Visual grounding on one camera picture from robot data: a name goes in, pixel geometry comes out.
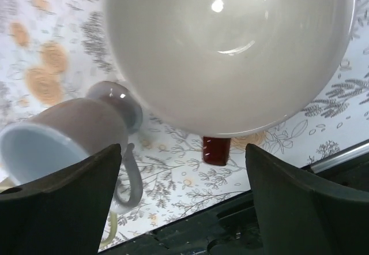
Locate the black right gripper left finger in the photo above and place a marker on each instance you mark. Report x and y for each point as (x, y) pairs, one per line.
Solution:
(64, 212)

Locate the pale blue footed mug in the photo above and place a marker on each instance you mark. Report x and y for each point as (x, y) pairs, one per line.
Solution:
(72, 131)

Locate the dark red mug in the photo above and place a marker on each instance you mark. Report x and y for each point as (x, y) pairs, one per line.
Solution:
(227, 68)

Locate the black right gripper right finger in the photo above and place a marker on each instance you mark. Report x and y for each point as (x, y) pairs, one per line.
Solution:
(299, 212)

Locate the light green mug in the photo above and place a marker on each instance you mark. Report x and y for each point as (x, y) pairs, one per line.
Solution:
(113, 229)

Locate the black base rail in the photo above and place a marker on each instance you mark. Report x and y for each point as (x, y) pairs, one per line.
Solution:
(231, 227)

